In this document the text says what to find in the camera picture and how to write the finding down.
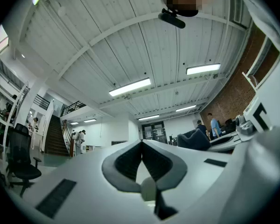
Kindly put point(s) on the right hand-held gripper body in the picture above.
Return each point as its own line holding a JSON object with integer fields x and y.
{"x": 256, "y": 115}

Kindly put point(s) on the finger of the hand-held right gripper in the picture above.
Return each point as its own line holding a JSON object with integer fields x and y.
{"x": 228, "y": 136}
{"x": 224, "y": 147}

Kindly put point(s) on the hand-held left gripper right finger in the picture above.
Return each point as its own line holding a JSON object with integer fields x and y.
{"x": 200, "y": 171}

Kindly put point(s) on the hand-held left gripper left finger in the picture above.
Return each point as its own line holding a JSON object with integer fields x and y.
{"x": 84, "y": 171}

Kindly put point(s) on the dark grey cloth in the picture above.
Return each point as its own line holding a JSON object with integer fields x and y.
{"x": 193, "y": 140}

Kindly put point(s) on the black mesh office chair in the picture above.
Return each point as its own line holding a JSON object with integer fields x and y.
{"x": 22, "y": 155}

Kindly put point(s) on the dark staircase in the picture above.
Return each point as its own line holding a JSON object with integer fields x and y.
{"x": 56, "y": 139}

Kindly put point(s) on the person's white coat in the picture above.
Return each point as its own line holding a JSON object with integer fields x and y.
{"x": 259, "y": 176}

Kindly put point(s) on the long ceiling light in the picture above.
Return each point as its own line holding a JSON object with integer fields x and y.
{"x": 185, "y": 108}
{"x": 148, "y": 117}
{"x": 130, "y": 87}
{"x": 203, "y": 69}
{"x": 89, "y": 120}

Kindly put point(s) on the glass double door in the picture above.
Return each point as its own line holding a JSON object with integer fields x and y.
{"x": 153, "y": 132}

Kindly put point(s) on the black mezzanine railing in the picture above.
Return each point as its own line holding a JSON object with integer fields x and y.
{"x": 72, "y": 107}

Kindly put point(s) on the person's right arm white sleeve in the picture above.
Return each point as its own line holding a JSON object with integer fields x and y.
{"x": 259, "y": 10}

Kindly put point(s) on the white storage shelf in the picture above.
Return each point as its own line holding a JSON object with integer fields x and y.
{"x": 0, "y": 106}

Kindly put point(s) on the skylight window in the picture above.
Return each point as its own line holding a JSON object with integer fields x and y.
{"x": 2, "y": 42}

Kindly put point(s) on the white window frame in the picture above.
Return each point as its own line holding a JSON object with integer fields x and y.
{"x": 252, "y": 76}

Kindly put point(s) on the black head camera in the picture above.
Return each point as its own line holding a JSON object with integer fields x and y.
{"x": 171, "y": 18}

